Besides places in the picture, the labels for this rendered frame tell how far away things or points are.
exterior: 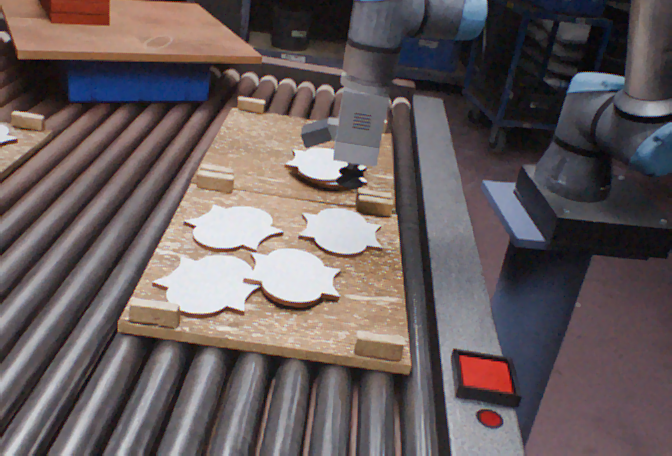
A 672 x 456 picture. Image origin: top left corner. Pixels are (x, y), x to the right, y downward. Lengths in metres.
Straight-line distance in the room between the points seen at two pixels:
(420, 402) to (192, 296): 0.31
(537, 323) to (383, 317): 0.70
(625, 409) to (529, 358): 1.02
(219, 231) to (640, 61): 0.73
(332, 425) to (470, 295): 0.37
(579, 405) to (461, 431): 1.73
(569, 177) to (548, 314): 0.30
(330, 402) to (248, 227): 0.36
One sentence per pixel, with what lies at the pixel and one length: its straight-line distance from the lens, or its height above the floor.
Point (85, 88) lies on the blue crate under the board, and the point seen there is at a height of 0.95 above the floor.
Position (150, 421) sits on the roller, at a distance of 0.81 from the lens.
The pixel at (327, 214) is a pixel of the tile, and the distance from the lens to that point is 1.18.
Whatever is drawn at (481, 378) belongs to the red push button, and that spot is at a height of 0.93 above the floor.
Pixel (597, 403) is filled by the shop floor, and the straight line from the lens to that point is 2.62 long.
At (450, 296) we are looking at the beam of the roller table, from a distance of 1.09.
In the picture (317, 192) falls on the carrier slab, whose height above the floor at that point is 0.94.
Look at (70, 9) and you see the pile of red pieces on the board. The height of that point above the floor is 1.07.
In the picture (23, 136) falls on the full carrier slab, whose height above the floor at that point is 0.94.
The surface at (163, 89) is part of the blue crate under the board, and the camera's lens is 1.66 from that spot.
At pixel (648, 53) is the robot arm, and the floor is 1.25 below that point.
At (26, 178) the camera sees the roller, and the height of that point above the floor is 0.91.
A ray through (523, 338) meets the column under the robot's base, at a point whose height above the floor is 0.61.
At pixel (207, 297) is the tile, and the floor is 0.94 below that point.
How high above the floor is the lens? 1.46
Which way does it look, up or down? 26 degrees down
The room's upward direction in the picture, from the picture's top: 9 degrees clockwise
